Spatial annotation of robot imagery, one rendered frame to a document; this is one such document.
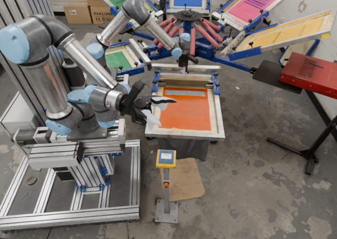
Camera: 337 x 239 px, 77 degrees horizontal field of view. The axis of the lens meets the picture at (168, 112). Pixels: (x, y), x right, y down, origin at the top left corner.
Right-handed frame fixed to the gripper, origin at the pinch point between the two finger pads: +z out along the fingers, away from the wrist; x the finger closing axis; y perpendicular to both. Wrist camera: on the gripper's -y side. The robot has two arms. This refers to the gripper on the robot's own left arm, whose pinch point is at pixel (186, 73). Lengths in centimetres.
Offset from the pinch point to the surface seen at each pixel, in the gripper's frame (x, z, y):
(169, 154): 76, 14, 11
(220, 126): 50, 13, -27
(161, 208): 76, 111, 20
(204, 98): 14.9, 16.6, -17.0
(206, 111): 31.4, 16.6, -17.7
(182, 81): 2.0, 7.6, 3.0
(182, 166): 28, 110, 0
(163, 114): 37.0, 16.0, 17.9
